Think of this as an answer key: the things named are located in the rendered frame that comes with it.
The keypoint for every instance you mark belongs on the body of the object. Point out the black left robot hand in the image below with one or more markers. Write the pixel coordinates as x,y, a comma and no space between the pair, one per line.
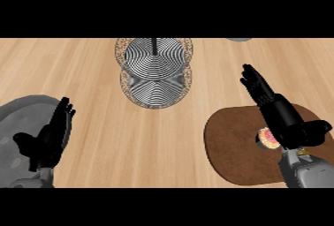
49,138

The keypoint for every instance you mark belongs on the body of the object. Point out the brown wooden cutting board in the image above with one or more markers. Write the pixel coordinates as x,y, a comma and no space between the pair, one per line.
236,147

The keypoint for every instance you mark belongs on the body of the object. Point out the pink frosted cupcake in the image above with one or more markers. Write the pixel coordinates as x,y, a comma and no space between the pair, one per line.
267,138

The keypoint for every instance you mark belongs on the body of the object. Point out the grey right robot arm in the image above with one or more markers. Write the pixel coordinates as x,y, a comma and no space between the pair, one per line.
304,169

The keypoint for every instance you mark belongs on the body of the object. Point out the grey round plate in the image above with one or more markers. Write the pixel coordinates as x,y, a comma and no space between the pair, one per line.
23,129

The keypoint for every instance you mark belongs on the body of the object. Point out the grey round object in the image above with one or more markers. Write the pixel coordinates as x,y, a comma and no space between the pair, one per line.
238,39

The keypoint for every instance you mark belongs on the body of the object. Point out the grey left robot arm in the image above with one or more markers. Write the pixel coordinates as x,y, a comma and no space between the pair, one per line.
38,180

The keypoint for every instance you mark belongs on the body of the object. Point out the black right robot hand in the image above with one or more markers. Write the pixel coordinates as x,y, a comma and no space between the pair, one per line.
282,117

